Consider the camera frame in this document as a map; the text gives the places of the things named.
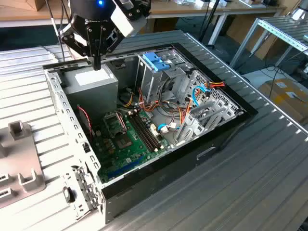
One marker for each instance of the grey power supply unit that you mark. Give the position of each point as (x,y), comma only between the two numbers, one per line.
(91,96)

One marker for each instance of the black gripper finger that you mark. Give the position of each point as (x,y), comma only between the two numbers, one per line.
(113,38)
(92,43)

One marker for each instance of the long wooden desk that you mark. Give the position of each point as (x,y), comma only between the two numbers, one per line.
(173,8)

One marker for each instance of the green motherboard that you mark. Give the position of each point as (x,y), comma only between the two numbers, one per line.
(131,150)

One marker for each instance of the blue expansion slot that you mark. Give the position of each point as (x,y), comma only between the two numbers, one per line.
(125,168)

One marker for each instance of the CPU socket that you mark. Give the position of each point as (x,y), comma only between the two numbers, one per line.
(122,142)

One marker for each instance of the large cardboard box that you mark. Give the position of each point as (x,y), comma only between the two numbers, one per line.
(284,96)

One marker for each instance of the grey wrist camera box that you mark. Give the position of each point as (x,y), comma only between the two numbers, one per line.
(125,21)

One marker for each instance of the perforated metal disk bay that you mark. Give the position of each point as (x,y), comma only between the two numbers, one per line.
(195,127)

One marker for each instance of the black tripod stand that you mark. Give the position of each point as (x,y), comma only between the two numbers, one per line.
(214,4)

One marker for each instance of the black plastic case latch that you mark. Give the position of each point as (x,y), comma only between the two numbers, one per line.
(68,194)

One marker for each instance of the dark RAM slot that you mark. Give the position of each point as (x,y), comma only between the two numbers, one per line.
(149,131)
(142,132)

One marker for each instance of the open black PC case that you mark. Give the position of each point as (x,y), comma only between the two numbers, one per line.
(168,173)

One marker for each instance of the wooden desk with box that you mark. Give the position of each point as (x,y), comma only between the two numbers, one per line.
(24,14)

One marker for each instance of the grey parts rack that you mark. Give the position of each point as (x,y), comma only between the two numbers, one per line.
(21,154)

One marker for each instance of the small cardboard box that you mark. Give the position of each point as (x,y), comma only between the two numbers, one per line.
(36,4)

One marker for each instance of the grey metal optical drive cage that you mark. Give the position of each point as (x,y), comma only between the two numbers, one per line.
(149,81)

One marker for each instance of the blue plastic drive latch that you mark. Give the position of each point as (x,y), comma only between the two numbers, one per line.
(150,57)
(161,67)

